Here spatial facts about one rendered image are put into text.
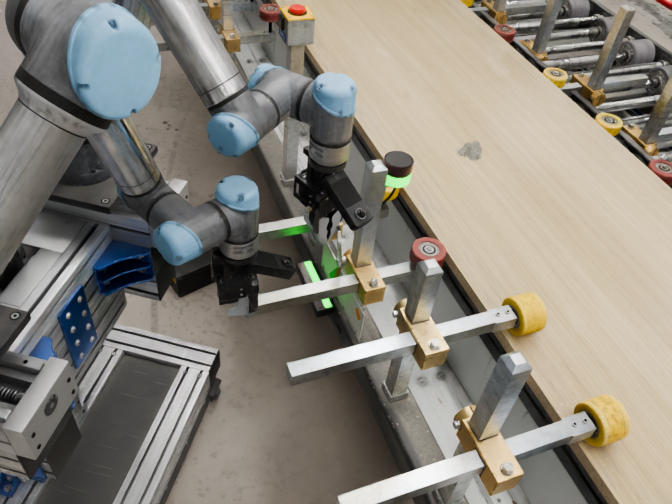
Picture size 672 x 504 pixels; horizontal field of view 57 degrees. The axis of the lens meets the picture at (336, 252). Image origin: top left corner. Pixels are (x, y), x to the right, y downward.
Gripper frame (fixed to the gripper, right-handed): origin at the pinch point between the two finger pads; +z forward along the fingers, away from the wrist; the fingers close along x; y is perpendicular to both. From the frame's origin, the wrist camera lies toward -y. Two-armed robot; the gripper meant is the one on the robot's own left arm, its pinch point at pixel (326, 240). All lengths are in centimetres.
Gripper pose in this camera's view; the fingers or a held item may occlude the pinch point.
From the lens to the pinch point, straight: 128.2
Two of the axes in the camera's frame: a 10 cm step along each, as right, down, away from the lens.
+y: -6.5, -5.8, 4.9
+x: -7.5, 4.1, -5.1
